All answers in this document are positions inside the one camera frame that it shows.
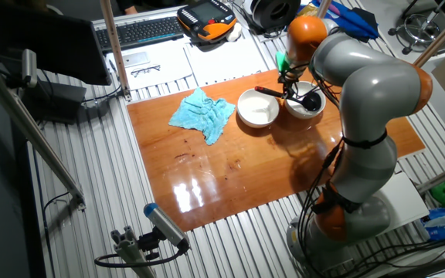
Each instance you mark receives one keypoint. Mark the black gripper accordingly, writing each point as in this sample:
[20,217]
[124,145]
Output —
[289,78]

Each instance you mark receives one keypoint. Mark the black ladle with red tip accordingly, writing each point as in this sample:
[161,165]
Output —
[311,102]

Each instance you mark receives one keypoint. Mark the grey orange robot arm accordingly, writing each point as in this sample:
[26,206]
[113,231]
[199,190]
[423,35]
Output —
[377,89]

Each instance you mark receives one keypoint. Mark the white ceramic bowl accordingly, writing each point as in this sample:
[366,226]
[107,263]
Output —
[296,110]
[257,110]

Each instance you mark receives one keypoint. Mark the person hand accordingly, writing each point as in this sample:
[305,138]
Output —
[131,10]

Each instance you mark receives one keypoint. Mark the white computer mouse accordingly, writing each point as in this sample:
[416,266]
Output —
[235,32]

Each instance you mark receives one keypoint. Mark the black filament spool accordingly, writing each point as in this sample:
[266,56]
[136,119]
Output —
[272,11]

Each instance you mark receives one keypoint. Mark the gold foil bag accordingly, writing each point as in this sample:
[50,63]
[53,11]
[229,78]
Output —
[306,11]

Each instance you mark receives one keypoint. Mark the teal terry cloth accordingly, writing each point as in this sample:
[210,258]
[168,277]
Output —
[203,116]

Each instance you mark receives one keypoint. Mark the blue fabric bag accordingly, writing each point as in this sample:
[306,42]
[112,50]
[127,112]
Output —
[354,21]

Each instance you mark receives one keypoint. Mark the brown wooden board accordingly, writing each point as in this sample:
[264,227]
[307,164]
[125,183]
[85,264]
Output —
[226,173]

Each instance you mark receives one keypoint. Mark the orange black teach pendant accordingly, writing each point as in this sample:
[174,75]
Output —
[207,15]

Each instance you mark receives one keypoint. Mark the printed paper sheet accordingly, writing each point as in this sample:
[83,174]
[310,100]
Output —
[168,65]

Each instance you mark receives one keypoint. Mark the black eyeglasses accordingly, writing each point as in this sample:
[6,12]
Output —
[145,70]

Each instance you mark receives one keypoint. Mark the chrome stool base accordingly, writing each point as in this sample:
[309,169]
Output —
[423,28]

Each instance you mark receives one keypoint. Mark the silver smartphone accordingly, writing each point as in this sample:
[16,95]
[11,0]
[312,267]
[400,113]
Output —
[135,59]

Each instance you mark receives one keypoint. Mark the black keyboard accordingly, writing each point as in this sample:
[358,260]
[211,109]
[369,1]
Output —
[141,32]

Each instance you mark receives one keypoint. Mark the blue tissue pack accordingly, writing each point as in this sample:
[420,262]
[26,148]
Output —
[440,224]

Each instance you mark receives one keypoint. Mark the black monitor base box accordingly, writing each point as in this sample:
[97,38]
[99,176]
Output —
[60,100]

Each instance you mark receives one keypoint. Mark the black computer monitor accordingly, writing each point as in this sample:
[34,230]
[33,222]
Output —
[52,42]

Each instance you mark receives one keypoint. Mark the aluminium frame post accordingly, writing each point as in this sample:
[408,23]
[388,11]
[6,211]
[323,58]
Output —
[324,7]
[442,177]
[33,135]
[442,36]
[114,46]

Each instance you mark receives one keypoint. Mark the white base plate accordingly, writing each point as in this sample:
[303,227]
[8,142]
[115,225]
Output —
[404,204]

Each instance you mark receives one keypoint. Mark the grey camera with blue end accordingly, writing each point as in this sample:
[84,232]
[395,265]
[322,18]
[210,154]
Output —
[164,224]

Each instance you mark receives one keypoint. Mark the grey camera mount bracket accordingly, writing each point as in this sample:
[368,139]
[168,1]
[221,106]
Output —
[130,251]

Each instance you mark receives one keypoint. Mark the small grey mounted camera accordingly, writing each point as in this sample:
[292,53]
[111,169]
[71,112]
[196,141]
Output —
[29,65]

